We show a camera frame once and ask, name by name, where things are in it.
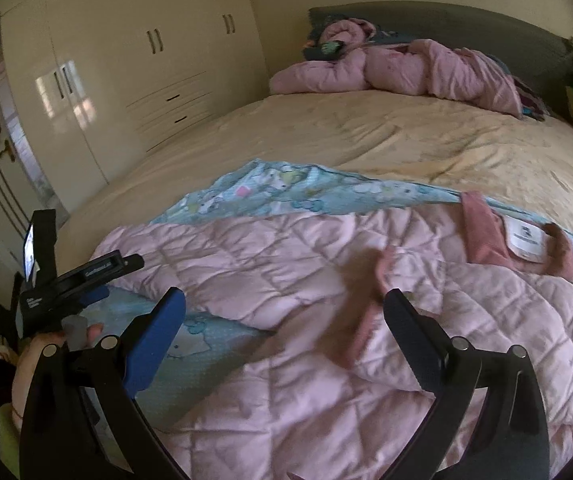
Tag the dark printed pillow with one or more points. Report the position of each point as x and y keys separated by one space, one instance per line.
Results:
x=391 y=36

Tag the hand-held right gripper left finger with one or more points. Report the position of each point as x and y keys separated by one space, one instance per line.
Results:
x=154 y=340

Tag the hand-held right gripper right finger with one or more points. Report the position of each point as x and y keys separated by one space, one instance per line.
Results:
x=409 y=332

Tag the white door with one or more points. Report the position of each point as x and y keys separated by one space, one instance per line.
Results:
x=1 y=200

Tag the pink quilted robe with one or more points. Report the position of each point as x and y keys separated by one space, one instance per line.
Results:
x=266 y=270

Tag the grey headboard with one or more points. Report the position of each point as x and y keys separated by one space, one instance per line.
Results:
x=491 y=25

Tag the person's left hand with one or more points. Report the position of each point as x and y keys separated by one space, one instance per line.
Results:
x=29 y=370

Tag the bed with beige cover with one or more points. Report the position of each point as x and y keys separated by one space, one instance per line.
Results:
x=366 y=130

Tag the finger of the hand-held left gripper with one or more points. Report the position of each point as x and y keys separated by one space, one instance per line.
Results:
x=92 y=297

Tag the cream wardrobe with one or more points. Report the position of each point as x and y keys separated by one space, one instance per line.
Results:
x=116 y=85

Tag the blue cat printed blanket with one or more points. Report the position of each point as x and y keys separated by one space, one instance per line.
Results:
x=266 y=190

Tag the pink padded jacket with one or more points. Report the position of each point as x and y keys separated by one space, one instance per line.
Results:
x=391 y=70

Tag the multicoloured striped cloth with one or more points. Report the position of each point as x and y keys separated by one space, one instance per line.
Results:
x=531 y=102

